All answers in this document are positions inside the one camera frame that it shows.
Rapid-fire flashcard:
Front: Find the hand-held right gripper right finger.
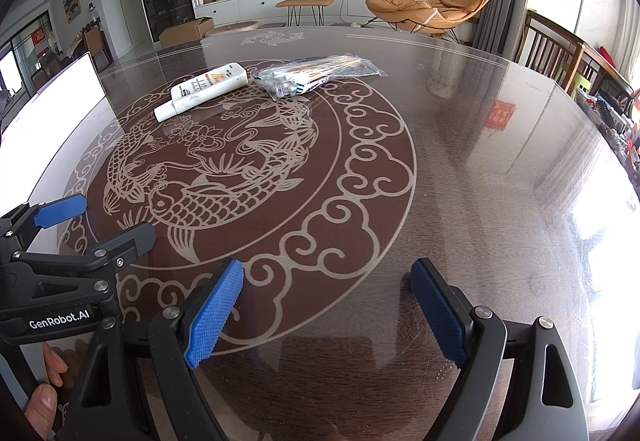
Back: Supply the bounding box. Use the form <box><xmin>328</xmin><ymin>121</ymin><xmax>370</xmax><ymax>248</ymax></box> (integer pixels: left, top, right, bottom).
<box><xmin>410</xmin><ymin>257</ymin><xmax>591</xmax><ymax>441</ymax></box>

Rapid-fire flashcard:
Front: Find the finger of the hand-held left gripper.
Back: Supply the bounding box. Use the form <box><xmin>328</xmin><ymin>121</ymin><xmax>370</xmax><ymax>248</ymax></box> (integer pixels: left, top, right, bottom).
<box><xmin>0</xmin><ymin>194</ymin><xmax>88</xmax><ymax>252</ymax></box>
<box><xmin>10</xmin><ymin>222</ymin><xmax>157</xmax><ymax>274</ymax></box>

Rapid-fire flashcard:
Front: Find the clear plastic bag of swabs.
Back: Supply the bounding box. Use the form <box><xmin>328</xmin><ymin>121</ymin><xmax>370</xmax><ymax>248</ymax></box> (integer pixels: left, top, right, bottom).
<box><xmin>250</xmin><ymin>54</ymin><xmax>388</xmax><ymax>101</ymax></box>

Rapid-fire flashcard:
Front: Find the brown wooden slat chair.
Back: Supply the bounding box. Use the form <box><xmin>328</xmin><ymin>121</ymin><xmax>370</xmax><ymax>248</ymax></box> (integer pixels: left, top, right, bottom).
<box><xmin>570</xmin><ymin>44</ymin><xmax>633</xmax><ymax>102</ymax></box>
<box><xmin>515</xmin><ymin>10</ymin><xmax>586</xmax><ymax>87</ymax></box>

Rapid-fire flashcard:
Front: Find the white squeeze tube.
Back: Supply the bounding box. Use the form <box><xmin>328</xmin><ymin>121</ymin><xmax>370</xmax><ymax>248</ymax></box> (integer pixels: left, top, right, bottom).
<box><xmin>154</xmin><ymin>62</ymin><xmax>249</xmax><ymax>123</ymax></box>

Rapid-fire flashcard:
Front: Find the orange lounge chair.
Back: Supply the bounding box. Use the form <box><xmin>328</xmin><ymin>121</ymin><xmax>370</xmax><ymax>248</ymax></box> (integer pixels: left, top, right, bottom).
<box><xmin>365</xmin><ymin>0</ymin><xmax>492</xmax><ymax>42</ymax></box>

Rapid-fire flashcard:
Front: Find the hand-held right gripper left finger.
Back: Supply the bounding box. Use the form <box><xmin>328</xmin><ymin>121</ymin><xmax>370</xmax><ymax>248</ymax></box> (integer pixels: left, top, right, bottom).
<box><xmin>65</xmin><ymin>258</ymin><xmax>246</xmax><ymax>441</ymax></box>

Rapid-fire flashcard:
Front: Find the white television console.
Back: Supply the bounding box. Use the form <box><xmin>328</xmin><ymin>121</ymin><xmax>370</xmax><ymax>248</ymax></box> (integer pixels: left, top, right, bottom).
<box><xmin>192</xmin><ymin>0</ymin><xmax>396</xmax><ymax>27</ymax></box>

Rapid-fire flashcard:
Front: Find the orange bench with hairpin legs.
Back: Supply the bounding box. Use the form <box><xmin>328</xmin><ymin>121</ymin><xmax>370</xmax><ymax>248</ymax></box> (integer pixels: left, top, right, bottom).
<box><xmin>276</xmin><ymin>0</ymin><xmax>335</xmax><ymax>27</ymax></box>

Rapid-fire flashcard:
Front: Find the light round stool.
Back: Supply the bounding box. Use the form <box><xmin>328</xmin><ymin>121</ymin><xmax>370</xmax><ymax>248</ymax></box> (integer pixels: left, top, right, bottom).
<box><xmin>207</xmin><ymin>20</ymin><xmax>261</xmax><ymax>36</ymax></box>

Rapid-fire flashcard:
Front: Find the cardboard box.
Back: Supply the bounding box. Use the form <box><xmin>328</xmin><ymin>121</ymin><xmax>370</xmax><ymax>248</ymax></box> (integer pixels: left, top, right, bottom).
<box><xmin>159</xmin><ymin>16</ymin><xmax>216</xmax><ymax>47</ymax></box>

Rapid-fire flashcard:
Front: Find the person's left hand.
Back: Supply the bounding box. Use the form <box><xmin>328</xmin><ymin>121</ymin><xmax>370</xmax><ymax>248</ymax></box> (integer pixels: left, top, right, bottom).
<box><xmin>22</xmin><ymin>341</ymin><xmax>71</xmax><ymax>439</ymax></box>

